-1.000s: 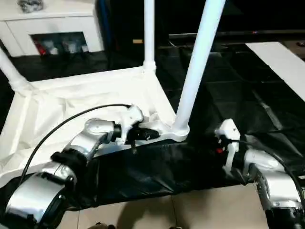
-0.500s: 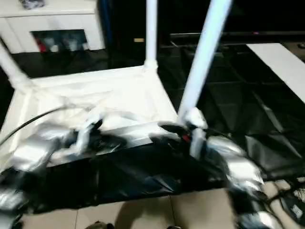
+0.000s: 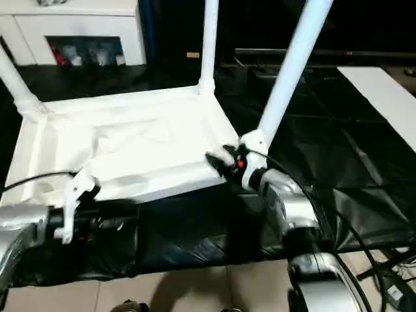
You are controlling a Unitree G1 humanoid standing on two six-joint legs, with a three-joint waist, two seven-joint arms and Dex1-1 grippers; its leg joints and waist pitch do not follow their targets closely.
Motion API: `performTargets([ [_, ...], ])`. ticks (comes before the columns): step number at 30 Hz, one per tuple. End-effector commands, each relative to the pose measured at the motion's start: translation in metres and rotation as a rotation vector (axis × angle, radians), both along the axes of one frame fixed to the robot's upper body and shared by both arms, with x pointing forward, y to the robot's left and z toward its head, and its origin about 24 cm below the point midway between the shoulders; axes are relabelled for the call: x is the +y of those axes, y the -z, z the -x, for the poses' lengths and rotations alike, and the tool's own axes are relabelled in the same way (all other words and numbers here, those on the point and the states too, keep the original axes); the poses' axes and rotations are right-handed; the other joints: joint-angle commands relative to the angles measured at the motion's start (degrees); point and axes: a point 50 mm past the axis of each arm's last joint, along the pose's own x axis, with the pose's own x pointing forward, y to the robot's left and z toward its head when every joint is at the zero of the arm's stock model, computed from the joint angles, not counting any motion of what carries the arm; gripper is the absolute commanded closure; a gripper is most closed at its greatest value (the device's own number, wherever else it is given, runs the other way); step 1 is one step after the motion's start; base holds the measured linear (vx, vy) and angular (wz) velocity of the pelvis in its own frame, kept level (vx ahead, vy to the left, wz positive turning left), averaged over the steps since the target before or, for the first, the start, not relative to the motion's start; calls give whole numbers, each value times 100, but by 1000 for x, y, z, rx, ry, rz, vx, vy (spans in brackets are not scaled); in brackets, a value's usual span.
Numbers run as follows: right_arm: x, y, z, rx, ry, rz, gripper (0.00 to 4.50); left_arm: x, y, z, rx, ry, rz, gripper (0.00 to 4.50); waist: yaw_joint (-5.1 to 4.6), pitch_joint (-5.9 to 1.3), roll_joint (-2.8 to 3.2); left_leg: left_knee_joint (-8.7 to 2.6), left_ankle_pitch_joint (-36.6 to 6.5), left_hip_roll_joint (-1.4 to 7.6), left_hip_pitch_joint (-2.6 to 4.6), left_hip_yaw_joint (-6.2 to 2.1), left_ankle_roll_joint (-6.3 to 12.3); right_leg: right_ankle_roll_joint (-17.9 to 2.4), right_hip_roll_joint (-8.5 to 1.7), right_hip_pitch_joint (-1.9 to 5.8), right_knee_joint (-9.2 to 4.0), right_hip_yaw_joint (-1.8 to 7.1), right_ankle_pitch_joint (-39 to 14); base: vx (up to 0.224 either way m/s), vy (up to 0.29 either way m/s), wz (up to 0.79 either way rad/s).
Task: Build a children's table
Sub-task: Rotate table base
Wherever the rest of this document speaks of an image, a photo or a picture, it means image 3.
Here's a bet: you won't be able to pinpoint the white plastic table top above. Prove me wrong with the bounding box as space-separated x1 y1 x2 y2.
4 83 242 209

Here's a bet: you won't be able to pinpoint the white plastic table leg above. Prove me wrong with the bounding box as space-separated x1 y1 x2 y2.
255 0 335 146
196 0 220 96
0 47 49 120

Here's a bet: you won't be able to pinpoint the black mat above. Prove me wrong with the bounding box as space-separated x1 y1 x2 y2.
0 63 416 287

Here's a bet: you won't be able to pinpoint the white bottle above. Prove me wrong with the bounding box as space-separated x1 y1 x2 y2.
95 47 109 66

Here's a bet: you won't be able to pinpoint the white flat board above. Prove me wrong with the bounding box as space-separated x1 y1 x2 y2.
335 66 416 133

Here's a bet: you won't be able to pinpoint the red bottle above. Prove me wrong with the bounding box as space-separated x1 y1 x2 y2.
53 45 66 66

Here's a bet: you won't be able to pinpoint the thin black rod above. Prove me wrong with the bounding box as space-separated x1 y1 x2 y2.
356 252 416 281

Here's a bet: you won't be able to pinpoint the white cabinet with glass doors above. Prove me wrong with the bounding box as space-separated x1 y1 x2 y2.
0 0 148 68

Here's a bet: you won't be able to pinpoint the black flat stand base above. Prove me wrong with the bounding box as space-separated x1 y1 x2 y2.
382 275 416 309

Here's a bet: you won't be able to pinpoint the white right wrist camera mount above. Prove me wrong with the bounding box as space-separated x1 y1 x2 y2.
238 128 271 192

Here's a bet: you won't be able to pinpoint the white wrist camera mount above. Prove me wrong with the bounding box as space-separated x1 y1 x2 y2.
238 128 271 192
53 170 101 245

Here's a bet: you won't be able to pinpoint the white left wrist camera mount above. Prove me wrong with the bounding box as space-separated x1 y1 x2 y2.
53 170 101 245

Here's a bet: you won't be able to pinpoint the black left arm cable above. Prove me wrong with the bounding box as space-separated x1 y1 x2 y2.
0 170 78 193

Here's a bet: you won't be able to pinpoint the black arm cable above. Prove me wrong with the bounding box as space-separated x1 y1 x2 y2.
0 170 78 193
246 148 393 312

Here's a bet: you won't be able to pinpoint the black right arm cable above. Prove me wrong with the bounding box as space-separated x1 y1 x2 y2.
246 148 393 312

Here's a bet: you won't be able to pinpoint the tangled black floor cables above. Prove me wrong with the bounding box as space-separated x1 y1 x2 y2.
389 246 416 278

